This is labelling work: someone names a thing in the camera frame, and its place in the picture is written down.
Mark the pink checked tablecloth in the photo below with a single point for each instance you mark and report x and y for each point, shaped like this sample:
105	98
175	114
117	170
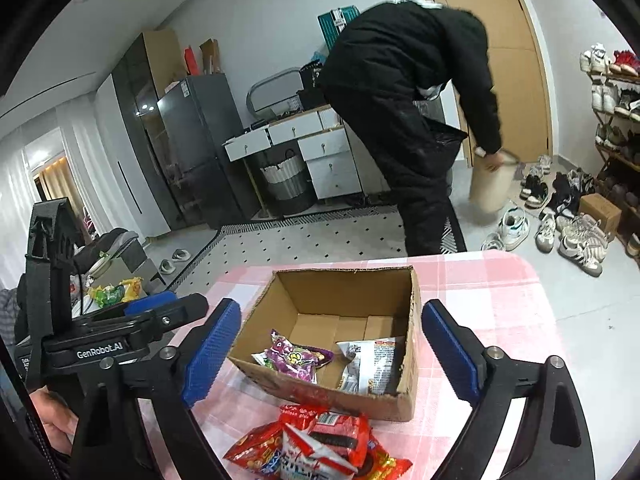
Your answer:
529	423

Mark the wooden door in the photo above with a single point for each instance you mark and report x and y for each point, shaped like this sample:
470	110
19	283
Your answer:
519	81

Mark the operator left hand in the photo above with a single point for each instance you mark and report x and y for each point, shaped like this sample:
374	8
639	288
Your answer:
58	420

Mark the dark grey refrigerator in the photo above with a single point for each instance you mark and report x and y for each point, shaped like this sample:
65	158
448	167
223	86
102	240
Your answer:
200	116

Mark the woven laundry basket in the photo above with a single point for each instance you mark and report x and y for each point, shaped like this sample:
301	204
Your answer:
288	185

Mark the white dotted rug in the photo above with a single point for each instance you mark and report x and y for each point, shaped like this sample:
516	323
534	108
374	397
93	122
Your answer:
367	233

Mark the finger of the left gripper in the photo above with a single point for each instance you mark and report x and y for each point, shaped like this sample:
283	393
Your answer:
154	323
149	302

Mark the purple snack bag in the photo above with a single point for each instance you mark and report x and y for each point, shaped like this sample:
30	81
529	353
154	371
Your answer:
293	360

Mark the white grey snack bag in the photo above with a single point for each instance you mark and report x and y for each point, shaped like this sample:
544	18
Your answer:
373	365

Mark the red orange snack bag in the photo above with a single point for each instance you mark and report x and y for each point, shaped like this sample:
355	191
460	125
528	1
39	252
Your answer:
259	451

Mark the white noodle snack bag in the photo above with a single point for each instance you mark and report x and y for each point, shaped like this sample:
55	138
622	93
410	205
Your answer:
308	459

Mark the wooden shoe rack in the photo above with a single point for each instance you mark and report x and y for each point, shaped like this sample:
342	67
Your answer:
614	95

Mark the person in black clothes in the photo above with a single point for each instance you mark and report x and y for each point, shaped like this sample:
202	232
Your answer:
385	62

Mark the teal suitcase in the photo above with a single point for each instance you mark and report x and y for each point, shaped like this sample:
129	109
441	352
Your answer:
332	23

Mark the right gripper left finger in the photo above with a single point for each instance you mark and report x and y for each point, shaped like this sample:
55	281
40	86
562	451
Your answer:
205	348

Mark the red dark snack bag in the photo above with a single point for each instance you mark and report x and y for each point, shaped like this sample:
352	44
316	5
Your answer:
349	436

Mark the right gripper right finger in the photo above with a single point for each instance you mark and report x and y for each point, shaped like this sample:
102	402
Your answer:
459	352

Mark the white trash bin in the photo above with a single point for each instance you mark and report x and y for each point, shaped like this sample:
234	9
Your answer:
489	190

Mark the brown box by shoes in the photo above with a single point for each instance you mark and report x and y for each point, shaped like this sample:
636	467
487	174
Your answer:
602	210

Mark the black display cabinet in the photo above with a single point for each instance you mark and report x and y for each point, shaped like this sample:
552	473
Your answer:
137	99

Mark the SF cardboard box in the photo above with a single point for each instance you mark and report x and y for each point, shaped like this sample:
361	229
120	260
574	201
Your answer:
322	308

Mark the white drawer cabinet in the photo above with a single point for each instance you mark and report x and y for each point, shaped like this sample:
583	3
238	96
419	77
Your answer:
323	142

